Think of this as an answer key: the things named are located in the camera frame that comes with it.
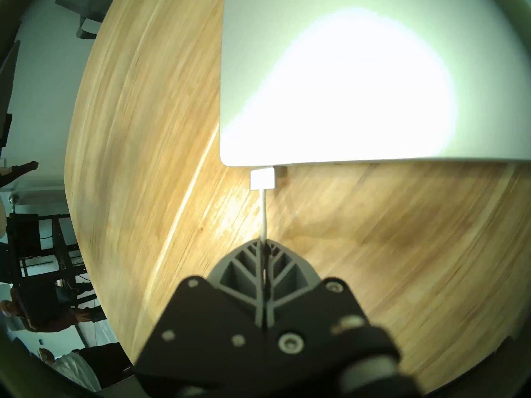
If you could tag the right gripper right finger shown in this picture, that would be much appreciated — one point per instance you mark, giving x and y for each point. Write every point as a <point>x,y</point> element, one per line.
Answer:
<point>315,318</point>

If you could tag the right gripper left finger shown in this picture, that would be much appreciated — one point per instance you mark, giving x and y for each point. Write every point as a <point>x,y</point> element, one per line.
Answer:
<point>207,331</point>

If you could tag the silver closed MacBook laptop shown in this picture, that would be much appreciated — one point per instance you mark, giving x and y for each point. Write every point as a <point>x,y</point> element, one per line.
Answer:
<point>352,82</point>

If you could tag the black trouser leg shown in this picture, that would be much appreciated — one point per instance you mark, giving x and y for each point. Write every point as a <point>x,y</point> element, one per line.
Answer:
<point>108,362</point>

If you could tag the white puffy jacket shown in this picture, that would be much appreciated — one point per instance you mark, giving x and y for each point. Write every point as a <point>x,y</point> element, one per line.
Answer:
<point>76,374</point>

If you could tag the person in brown jacket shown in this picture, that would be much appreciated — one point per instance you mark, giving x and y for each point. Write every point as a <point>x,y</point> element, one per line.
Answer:
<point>45,316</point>

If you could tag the black equipment rack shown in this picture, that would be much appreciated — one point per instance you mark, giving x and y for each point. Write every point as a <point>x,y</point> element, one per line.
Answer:
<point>25,235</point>

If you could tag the grey metal cabinet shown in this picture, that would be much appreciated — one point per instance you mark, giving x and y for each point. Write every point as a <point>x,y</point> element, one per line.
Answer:
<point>37,192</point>

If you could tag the brown trouser leg with shoe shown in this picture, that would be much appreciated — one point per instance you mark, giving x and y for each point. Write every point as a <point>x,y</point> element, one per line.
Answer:
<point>20,169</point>

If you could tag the dark grey slanted panel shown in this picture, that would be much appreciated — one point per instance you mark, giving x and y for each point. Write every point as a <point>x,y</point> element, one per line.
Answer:
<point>8,90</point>

